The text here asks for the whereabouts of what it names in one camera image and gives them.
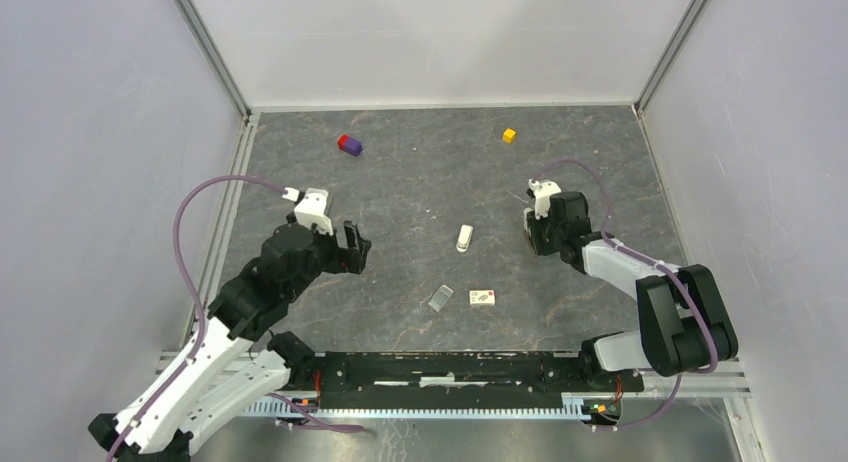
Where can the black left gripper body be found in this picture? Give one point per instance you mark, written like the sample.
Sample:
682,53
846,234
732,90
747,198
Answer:
335,257

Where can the staple tray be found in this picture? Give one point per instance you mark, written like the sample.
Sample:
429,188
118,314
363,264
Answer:
440,298

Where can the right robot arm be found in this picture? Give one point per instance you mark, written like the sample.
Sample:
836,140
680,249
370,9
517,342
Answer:
683,323

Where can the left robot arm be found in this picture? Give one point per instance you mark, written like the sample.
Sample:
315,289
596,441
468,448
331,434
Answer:
186,404

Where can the red and purple block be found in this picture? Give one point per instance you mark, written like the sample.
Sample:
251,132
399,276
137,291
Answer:
350,145

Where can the yellow cube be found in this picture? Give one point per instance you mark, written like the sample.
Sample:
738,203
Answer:
509,135

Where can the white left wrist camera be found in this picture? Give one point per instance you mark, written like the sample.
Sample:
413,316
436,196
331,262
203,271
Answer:
311,209

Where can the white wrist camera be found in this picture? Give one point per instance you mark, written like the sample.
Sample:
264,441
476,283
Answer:
541,193
311,209

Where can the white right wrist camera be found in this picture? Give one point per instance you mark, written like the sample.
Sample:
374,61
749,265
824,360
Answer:
541,193

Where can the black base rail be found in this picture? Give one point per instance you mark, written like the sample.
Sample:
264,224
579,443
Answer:
455,380

